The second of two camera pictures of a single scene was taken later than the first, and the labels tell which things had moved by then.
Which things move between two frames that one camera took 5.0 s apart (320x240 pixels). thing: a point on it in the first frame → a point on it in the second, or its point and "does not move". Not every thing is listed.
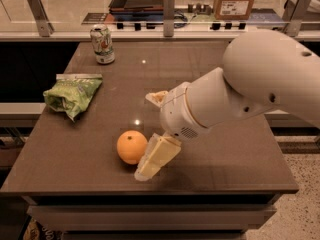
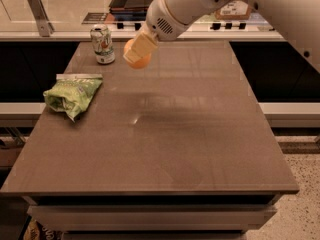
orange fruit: [131, 146] → [142, 62]
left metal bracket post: [45, 28] does not move
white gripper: [176, 112] → [162, 21]
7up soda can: [101, 40] does not move
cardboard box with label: [234, 1] does not move
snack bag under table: [34, 230] does not move
